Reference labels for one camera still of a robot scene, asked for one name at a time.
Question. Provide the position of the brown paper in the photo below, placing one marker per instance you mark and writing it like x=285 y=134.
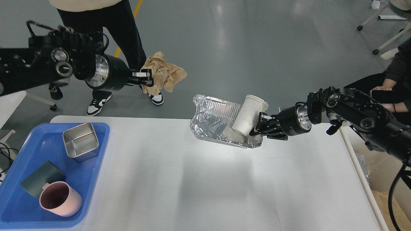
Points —
x=400 y=216
x=166 y=75

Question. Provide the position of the white plastic bin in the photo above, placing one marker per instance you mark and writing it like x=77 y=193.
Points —
x=377 y=171

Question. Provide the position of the white chair top right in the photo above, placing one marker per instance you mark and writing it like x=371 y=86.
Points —
x=389 y=23

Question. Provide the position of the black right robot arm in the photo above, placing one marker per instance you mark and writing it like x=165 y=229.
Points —
x=379 y=129

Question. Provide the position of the seated person in black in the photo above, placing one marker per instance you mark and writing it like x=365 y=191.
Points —
x=396 y=77

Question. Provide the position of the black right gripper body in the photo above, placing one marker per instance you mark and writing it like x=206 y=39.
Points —
x=288 y=122

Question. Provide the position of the brown paper in bin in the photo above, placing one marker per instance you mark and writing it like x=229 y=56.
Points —
x=400 y=216

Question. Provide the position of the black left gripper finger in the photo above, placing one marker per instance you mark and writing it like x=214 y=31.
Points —
x=144 y=73
x=140 y=81

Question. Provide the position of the steel rectangular container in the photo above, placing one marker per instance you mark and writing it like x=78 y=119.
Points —
x=81 y=142

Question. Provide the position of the white side table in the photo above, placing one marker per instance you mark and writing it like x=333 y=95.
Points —
x=8 y=104

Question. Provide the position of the pink ribbed mug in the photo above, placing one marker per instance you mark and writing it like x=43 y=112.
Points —
x=59 y=198

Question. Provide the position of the cream paper cup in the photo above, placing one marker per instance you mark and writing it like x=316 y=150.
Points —
x=248 y=114

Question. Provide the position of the green ribbed cup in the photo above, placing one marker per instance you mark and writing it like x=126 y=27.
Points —
x=46 y=173

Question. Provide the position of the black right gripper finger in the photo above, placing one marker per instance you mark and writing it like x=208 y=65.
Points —
x=263 y=120
x=261 y=131

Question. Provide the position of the aluminium foil tray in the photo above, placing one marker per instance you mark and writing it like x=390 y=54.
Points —
x=213 y=121

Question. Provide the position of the white office chair left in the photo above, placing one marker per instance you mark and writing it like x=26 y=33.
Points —
x=52 y=104

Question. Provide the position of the standing person beige top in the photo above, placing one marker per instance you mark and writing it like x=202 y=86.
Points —
x=92 y=16

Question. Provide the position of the blue plastic tray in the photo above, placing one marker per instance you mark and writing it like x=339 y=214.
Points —
x=18 y=209

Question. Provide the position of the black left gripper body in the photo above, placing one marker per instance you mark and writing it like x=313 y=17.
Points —
x=110 y=74

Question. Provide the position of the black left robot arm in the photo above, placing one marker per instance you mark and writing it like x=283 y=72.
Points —
x=56 y=54

